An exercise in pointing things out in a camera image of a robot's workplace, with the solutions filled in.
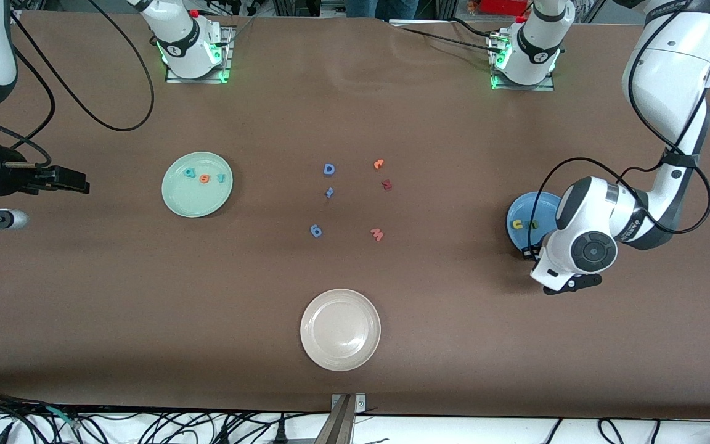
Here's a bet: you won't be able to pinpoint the beige plate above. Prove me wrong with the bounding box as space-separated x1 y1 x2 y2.
300 289 382 372

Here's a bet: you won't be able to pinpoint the black looped cable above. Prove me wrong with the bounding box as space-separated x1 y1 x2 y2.
598 418 627 444

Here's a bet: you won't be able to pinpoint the teal cable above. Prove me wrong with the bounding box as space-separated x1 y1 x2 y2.
44 404 81 430

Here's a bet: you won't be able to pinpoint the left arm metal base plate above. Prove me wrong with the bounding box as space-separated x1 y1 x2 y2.
489 34 556 92

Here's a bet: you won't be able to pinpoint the aluminium camera mount profile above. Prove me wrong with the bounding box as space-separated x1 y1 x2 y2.
315 393 367 444

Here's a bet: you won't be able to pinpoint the light green plate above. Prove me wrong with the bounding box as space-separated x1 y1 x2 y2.
161 152 234 218

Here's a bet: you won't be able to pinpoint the black base supply cable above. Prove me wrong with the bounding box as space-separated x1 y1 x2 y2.
386 18 510 51

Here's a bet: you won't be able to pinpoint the red box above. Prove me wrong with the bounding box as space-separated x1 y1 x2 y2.
480 0 533 17

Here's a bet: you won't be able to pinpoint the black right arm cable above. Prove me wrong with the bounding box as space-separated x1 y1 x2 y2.
0 0 156 168

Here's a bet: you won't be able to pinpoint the blue plate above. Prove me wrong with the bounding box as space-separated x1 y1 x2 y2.
506 191 568 253

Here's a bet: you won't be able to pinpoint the person in dark clothes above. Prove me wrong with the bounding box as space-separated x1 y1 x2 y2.
346 0 420 20

